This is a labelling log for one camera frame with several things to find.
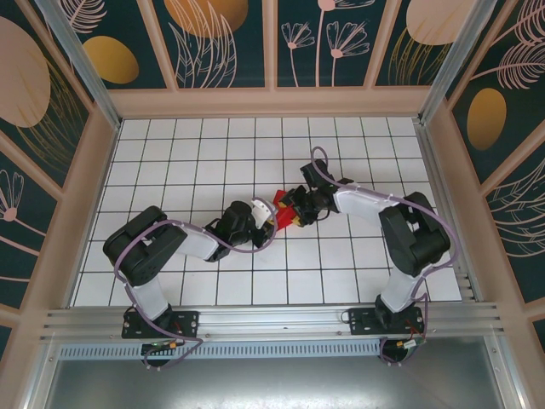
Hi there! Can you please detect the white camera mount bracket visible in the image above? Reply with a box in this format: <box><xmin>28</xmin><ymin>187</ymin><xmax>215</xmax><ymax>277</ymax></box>
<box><xmin>250</xmin><ymin>197</ymin><xmax>276</xmax><ymax>228</ymax></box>

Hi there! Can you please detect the aluminium side rail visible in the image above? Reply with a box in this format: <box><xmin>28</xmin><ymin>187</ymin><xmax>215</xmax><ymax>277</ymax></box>
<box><xmin>415</xmin><ymin>121</ymin><xmax>485</xmax><ymax>304</ymax></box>

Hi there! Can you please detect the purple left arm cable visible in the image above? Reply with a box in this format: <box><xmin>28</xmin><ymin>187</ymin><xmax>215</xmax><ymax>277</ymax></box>
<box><xmin>115</xmin><ymin>221</ymin><xmax>276</xmax><ymax>372</ymax></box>

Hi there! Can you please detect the aluminium mounting rail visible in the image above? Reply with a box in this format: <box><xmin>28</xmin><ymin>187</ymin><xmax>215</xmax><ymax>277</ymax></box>
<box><xmin>40</xmin><ymin>301</ymin><xmax>508</xmax><ymax>343</ymax></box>

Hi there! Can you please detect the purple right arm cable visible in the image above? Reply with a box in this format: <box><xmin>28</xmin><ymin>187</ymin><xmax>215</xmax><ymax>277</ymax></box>
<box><xmin>310</xmin><ymin>147</ymin><xmax>455</xmax><ymax>368</ymax></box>

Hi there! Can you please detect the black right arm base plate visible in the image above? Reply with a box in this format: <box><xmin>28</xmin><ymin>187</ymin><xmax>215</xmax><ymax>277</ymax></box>
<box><xmin>347</xmin><ymin>306</ymin><xmax>427</xmax><ymax>337</ymax></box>

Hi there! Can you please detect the aluminium frame post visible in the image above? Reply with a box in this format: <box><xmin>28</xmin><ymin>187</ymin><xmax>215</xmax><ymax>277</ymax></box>
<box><xmin>419</xmin><ymin>0</ymin><xmax>500</xmax><ymax>124</ymax></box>
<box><xmin>32</xmin><ymin>0</ymin><xmax>123</xmax><ymax>130</ymax></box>

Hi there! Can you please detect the grey metal sheet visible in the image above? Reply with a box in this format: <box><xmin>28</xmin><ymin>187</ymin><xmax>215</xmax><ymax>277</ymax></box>
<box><xmin>40</xmin><ymin>336</ymin><xmax>512</xmax><ymax>409</ymax></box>

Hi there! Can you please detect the perforated metal cable tray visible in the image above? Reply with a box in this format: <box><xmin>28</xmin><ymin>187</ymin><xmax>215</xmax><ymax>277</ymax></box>
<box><xmin>57</xmin><ymin>342</ymin><xmax>384</xmax><ymax>360</ymax></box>

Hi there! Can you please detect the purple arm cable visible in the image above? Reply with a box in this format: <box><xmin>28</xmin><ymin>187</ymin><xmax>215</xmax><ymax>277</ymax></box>
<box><xmin>310</xmin><ymin>147</ymin><xmax>455</xmax><ymax>368</ymax></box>
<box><xmin>115</xmin><ymin>221</ymin><xmax>276</xmax><ymax>372</ymax></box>

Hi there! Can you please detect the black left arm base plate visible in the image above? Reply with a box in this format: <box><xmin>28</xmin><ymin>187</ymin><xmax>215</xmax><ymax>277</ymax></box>
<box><xmin>122</xmin><ymin>309</ymin><xmax>200</xmax><ymax>340</ymax></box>

